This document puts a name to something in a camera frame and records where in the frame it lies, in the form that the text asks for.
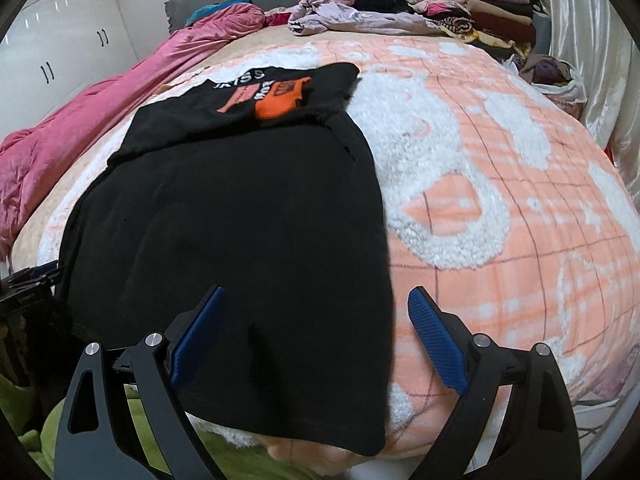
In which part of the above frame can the peach plaid fleece blanket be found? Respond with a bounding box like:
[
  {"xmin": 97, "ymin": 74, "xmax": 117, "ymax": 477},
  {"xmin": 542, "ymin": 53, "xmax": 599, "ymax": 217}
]
[{"xmin": 35, "ymin": 35, "xmax": 640, "ymax": 461}]

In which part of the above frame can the pink quilt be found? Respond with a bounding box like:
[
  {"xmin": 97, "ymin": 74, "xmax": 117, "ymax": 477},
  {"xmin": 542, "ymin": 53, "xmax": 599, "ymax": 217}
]
[{"xmin": 0, "ymin": 2, "xmax": 266, "ymax": 261}]

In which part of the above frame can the grey blue pillow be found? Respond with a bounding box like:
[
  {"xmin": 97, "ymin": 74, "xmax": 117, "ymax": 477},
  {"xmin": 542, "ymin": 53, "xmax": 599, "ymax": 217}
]
[{"xmin": 532, "ymin": 10, "xmax": 553, "ymax": 56}]

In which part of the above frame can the white satin curtain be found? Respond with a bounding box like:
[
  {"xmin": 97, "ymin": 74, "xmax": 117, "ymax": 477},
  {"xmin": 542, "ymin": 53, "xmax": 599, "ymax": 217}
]
[{"xmin": 525, "ymin": 0, "xmax": 640, "ymax": 201}]

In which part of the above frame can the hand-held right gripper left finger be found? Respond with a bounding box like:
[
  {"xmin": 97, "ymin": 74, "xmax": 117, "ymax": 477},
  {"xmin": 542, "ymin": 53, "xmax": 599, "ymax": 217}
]
[{"xmin": 54, "ymin": 284, "xmax": 226, "ymax": 480}]

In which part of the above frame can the crumpled lilac garment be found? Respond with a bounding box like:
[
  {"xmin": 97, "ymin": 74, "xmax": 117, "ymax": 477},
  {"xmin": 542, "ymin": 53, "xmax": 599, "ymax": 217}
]
[{"xmin": 287, "ymin": 0, "xmax": 441, "ymax": 37}]

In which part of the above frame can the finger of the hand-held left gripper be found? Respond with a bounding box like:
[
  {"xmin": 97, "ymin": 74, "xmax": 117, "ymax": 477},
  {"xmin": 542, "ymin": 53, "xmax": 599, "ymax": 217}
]
[
  {"xmin": 0, "ymin": 267, "xmax": 65, "ymax": 306},
  {"xmin": 10, "ymin": 261, "xmax": 60, "ymax": 281}
]

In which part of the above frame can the white plastic bag of clothes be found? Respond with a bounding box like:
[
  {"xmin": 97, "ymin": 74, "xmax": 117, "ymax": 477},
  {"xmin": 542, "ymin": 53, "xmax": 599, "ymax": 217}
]
[{"xmin": 502, "ymin": 55, "xmax": 588, "ymax": 121}]

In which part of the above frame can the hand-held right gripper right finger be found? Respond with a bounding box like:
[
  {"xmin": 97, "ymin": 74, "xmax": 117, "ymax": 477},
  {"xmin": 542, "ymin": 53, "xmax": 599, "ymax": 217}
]
[{"xmin": 407, "ymin": 286, "xmax": 583, "ymax": 480}]

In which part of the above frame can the black sweater with orange cuffs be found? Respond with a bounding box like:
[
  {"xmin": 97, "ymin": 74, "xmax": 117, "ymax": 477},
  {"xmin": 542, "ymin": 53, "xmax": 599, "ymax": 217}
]
[{"xmin": 52, "ymin": 62, "xmax": 396, "ymax": 457}]

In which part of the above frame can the blue cloth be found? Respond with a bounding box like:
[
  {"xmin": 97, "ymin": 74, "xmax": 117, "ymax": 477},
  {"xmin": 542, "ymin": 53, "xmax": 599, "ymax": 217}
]
[{"xmin": 184, "ymin": 0, "xmax": 251, "ymax": 28}]

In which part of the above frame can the stack of folded clothes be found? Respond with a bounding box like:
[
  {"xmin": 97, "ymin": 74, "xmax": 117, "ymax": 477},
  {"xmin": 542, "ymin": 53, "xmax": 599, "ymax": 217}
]
[{"xmin": 402, "ymin": 0, "xmax": 543, "ymax": 58}]

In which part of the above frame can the white wardrobe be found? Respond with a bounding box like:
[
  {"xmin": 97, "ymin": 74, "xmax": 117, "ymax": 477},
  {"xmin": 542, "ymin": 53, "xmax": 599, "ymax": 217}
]
[{"xmin": 0, "ymin": 0, "xmax": 137, "ymax": 141}]

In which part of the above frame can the black folded garment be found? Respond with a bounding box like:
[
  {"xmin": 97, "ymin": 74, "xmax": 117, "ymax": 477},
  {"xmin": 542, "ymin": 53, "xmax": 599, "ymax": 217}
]
[{"xmin": 354, "ymin": 0, "xmax": 408, "ymax": 13}]

